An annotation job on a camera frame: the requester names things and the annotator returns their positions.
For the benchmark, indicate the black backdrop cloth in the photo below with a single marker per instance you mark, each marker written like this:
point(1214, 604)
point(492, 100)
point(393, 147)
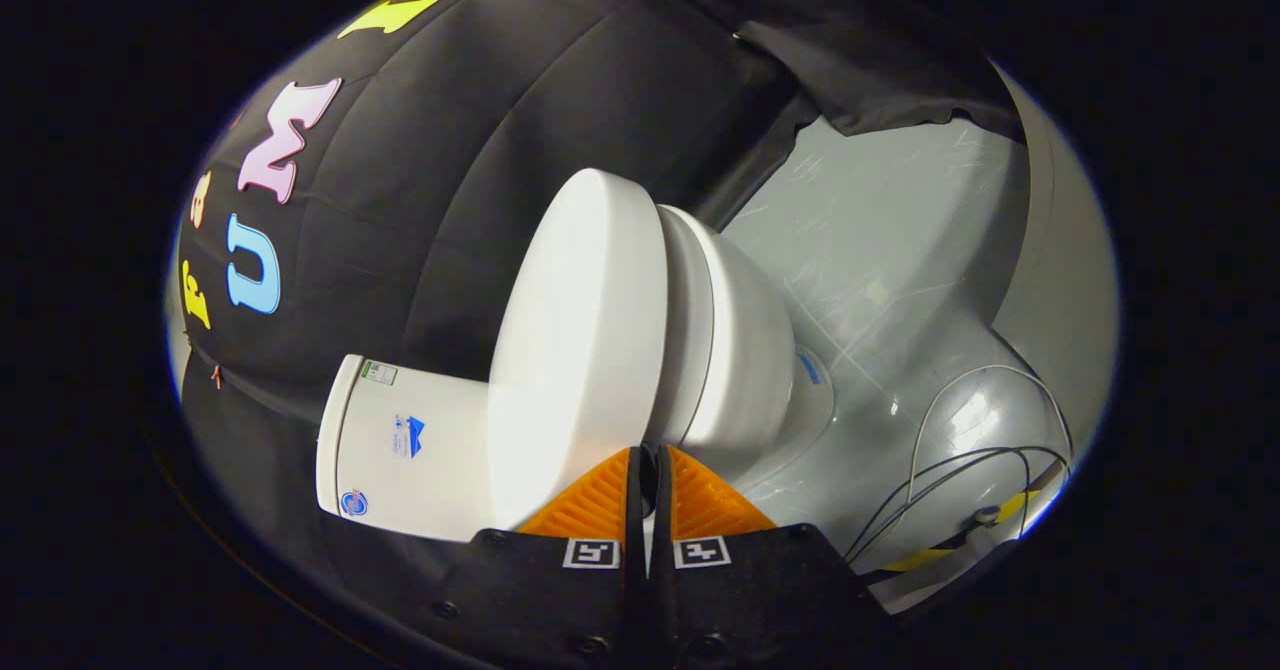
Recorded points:
point(450, 170)

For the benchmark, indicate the white ceramic toilet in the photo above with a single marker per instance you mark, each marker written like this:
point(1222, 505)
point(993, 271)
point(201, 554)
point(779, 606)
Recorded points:
point(740, 350)

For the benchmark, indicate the white toilet lid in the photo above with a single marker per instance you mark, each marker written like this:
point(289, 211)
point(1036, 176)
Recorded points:
point(580, 350)

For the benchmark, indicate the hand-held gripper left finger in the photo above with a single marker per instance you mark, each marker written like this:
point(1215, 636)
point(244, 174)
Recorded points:
point(560, 600)

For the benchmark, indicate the grey board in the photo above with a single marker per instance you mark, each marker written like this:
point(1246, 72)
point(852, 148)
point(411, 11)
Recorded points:
point(1070, 270)

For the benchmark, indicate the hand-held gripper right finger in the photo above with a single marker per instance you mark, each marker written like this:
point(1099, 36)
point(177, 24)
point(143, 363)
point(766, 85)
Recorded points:
point(750, 600)

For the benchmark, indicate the yellow black striped tape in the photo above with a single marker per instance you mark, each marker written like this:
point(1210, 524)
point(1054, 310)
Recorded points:
point(1015, 503)

